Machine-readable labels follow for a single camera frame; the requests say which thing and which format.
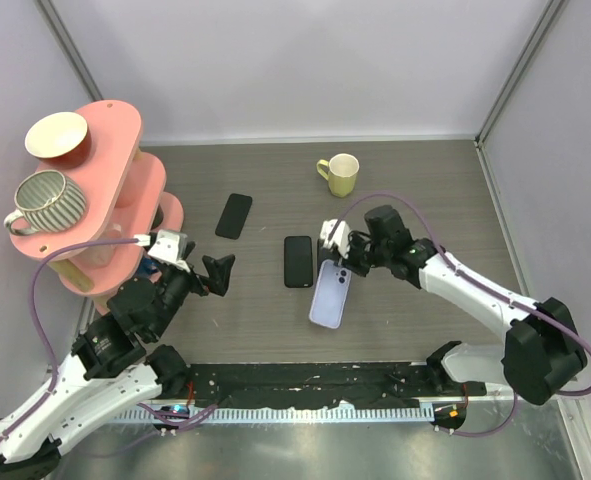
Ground lilac phone case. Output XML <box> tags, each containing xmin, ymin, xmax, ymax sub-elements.
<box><xmin>309</xmin><ymin>260</ymin><xmax>352</xmax><ymax>329</ymax></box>

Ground black smartphone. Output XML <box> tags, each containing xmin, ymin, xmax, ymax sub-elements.
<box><xmin>215</xmin><ymin>193</ymin><xmax>253</xmax><ymax>240</ymax></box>

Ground clear glass cup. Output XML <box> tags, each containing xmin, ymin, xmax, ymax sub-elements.
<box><xmin>77</xmin><ymin>223</ymin><xmax>123</xmax><ymax>269</ymax></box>

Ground black phone case two holes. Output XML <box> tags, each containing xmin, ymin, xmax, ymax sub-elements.
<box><xmin>316</xmin><ymin>239</ymin><xmax>328</xmax><ymax>271</ymax></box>

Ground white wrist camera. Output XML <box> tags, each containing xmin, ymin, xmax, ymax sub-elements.
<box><xmin>318</xmin><ymin>219</ymin><xmax>351</xmax><ymax>261</ymax></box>
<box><xmin>134</xmin><ymin>229</ymin><xmax>195</xmax><ymax>272</ymax></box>

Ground blue cup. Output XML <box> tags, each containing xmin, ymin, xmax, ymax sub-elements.
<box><xmin>134</xmin><ymin>256</ymin><xmax>160</xmax><ymax>278</ymax></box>

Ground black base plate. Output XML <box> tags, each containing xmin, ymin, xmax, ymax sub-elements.
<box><xmin>156</xmin><ymin>362</ymin><xmax>487</xmax><ymax>410</ymax></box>

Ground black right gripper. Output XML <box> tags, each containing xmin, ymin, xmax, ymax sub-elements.
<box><xmin>332</xmin><ymin>232</ymin><xmax>390</xmax><ymax>278</ymax></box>

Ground red bowl white inside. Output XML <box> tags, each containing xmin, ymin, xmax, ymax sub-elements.
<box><xmin>24</xmin><ymin>112</ymin><xmax>92</xmax><ymax>169</ymax></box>

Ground yellow faceted mug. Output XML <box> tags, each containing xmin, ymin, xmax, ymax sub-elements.
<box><xmin>316</xmin><ymin>153</ymin><xmax>360</xmax><ymax>198</ymax></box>

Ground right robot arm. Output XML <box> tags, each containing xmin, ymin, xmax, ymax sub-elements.
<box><xmin>319</xmin><ymin>205</ymin><xmax>588</xmax><ymax>405</ymax></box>

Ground striped grey mug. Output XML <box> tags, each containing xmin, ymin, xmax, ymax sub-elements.
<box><xmin>4</xmin><ymin>170</ymin><xmax>87</xmax><ymax>236</ymax></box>

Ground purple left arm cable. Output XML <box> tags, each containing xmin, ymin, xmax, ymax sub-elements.
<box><xmin>0</xmin><ymin>237</ymin><xmax>221</xmax><ymax>466</ymax></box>

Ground pink tiered shelf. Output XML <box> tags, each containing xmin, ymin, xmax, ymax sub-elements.
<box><xmin>10</xmin><ymin>100</ymin><xmax>184</xmax><ymax>314</ymax></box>

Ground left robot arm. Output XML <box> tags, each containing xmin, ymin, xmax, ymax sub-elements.
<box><xmin>0</xmin><ymin>230</ymin><xmax>236</xmax><ymax>479</ymax></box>

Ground blue-edged smartphone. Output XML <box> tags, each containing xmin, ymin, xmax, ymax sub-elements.
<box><xmin>284</xmin><ymin>236</ymin><xmax>313</xmax><ymax>288</ymax></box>

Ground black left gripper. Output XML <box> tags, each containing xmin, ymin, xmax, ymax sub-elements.
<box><xmin>150</xmin><ymin>241</ymin><xmax>236</xmax><ymax>339</ymax></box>

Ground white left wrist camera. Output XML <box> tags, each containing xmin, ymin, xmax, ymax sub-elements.
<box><xmin>134</xmin><ymin>229</ymin><xmax>195</xmax><ymax>272</ymax></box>

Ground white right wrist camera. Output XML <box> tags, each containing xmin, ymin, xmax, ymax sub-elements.
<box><xmin>318</xmin><ymin>219</ymin><xmax>351</xmax><ymax>261</ymax></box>

